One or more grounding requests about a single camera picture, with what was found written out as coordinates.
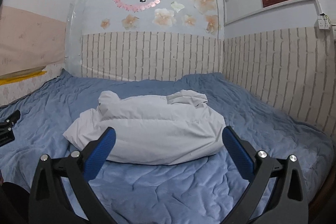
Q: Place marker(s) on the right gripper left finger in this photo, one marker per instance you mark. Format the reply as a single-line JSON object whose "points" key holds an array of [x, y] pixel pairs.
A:
{"points": [[61, 193]]}

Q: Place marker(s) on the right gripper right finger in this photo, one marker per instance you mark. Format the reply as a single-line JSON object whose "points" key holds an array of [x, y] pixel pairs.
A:
{"points": [[276, 191]]}

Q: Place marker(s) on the light grey puffer jacket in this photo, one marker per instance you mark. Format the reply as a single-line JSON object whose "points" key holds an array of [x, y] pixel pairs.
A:
{"points": [[152, 129]]}

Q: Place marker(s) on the yellow tape strip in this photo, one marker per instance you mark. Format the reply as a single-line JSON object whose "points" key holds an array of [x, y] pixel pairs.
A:
{"points": [[21, 78]]}

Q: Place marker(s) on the blue bed quilt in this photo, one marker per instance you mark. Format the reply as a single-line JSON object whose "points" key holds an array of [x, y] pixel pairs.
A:
{"points": [[200, 191]]}

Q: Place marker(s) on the white wall power socket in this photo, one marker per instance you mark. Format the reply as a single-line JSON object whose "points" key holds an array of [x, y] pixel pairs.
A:
{"points": [[323, 22]]}

